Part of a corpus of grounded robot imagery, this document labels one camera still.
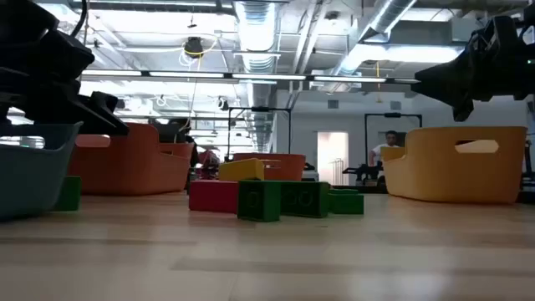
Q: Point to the black background robot arm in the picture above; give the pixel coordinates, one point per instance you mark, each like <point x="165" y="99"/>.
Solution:
<point x="363" y="171"/>

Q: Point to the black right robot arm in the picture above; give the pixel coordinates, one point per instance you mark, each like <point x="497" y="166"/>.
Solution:
<point x="528" y="13"/>

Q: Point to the red background object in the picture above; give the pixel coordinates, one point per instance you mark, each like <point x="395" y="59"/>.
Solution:
<point x="208" y="165"/>

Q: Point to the teal plastic bin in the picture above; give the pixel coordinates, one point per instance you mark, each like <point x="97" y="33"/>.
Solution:
<point x="29" y="180"/>

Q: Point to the large orange plastic bin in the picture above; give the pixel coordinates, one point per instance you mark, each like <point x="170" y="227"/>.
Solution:
<point x="125" y="167"/>

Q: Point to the green toy block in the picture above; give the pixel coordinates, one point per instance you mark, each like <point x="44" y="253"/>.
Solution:
<point x="259" y="200"/>
<point x="305" y="200"/>
<point x="69" y="194"/>
<point x="347" y="202"/>

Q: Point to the silver ventilation duct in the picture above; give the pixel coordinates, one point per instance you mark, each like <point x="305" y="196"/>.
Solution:
<point x="256" y="42"/>
<point x="376" y="25"/>

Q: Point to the red toy block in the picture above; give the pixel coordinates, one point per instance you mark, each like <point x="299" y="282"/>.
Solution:
<point x="213" y="196"/>

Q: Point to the small orange plastic bin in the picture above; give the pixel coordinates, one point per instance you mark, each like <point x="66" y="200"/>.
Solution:
<point x="288" y="167"/>

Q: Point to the yellow plastic bin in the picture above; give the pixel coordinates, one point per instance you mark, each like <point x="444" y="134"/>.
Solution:
<point x="451" y="175"/>

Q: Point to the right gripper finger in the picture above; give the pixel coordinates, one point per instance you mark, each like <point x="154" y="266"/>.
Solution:
<point x="463" y="110"/>
<point x="443" y="81"/>

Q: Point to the black background rig frame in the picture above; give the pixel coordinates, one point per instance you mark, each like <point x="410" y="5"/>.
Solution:
<point x="393" y="114"/>
<point x="259" y="109"/>

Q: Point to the yellow toy block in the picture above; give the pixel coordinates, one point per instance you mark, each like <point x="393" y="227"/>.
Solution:
<point x="240" y="171"/>

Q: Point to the person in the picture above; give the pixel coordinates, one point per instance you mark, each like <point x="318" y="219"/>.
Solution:
<point x="386" y="146"/>

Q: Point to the black monitor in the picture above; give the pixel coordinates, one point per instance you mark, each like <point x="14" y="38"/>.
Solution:
<point x="171" y="131"/>

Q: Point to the overhead bar with light strips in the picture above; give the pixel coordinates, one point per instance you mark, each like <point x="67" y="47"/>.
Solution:
<point x="267" y="77"/>

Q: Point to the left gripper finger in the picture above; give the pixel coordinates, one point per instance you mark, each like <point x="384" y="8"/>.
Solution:
<point x="104" y="101"/>
<point x="104" y="123"/>

